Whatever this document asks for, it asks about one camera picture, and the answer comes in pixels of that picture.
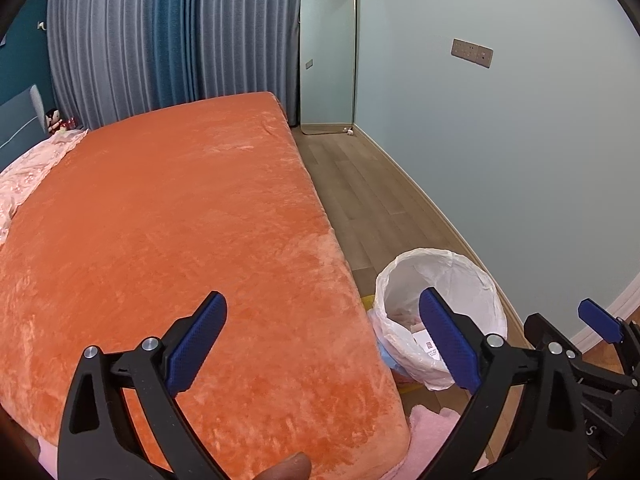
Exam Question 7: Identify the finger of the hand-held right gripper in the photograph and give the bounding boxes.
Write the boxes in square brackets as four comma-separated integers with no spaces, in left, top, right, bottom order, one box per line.
[523,312,586,361]
[578,298,640,396]

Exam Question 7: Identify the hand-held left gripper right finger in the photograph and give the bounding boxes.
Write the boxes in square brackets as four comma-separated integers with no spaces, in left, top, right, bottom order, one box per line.
[418,287,586,480]

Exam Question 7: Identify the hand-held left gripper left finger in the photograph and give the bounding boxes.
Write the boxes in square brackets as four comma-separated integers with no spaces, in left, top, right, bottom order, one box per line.
[57,290,231,480]

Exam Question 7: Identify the bin with white bag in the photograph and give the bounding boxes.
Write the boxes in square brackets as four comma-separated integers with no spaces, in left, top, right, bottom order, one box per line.
[367,247,508,392]

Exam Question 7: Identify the person's left hand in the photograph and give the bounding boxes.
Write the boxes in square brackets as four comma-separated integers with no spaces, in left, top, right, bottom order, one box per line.
[252,452,312,480]

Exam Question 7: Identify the orange plush blanket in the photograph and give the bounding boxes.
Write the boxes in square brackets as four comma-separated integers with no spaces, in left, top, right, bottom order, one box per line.
[0,91,412,476]

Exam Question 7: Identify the pink floral quilt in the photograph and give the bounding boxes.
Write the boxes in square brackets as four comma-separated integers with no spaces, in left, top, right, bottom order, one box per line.
[0,129,90,246]

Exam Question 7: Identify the small doll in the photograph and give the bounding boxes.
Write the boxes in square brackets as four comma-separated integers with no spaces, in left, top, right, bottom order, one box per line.
[44,109,68,135]

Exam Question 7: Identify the blue-grey padded headboard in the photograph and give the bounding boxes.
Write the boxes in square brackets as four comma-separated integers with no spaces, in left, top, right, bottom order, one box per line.
[0,84,48,161]

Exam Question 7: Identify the gold-framed standing mirror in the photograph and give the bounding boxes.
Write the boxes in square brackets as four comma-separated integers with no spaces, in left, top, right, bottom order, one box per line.
[298,0,357,136]

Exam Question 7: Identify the blue curtain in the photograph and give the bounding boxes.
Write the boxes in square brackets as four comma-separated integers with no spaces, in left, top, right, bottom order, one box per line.
[145,0,211,111]

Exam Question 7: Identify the grey curtain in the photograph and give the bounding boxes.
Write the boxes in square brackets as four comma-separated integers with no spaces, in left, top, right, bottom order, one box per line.
[195,0,356,126]
[47,0,166,128]

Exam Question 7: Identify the brown wall socket plate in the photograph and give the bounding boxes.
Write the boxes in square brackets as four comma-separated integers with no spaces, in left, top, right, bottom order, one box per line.
[451,38,494,68]

